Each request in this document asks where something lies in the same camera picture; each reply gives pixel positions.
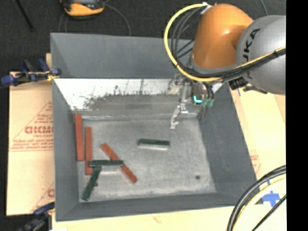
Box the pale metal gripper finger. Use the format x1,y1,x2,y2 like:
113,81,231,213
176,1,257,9
169,104,190,130
167,74,185,95

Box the dark green flat block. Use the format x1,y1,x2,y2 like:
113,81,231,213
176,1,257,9
137,138,171,147
88,159,125,168
81,167,102,201

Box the grey metal bin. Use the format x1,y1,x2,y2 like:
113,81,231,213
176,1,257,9
50,32,259,221

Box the red-brown flat block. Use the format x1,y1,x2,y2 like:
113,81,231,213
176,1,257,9
100,142,139,185
74,113,85,162
84,126,94,176

